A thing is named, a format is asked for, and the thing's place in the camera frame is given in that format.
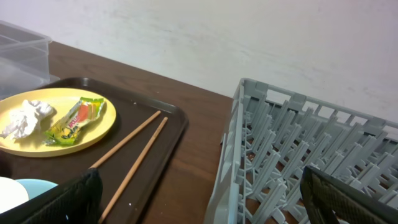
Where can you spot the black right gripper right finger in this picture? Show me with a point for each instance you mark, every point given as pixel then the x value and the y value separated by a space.
pixel 328 200

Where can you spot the white cup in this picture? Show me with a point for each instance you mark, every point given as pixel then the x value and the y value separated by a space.
pixel 12 193

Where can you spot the wooden chopstick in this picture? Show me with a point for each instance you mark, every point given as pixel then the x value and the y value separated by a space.
pixel 120 144
pixel 131 172

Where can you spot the yellow plate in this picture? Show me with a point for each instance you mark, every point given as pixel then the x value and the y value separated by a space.
pixel 62 100

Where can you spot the clear plastic waste bin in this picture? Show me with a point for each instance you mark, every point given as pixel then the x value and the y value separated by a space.
pixel 24 60

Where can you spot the green snack wrapper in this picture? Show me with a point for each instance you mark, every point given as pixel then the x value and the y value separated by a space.
pixel 65 131

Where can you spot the blue bowl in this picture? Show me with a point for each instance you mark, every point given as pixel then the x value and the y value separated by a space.
pixel 36 187

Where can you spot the white tissue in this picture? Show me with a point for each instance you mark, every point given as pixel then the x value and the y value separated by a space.
pixel 24 121

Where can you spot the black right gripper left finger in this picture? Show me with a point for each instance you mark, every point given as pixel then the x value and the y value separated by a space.
pixel 75 201

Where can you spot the dark brown serving tray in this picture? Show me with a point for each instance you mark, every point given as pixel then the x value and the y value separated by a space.
pixel 132 109

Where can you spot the grey dishwasher rack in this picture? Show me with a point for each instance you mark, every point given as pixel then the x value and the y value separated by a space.
pixel 274 133

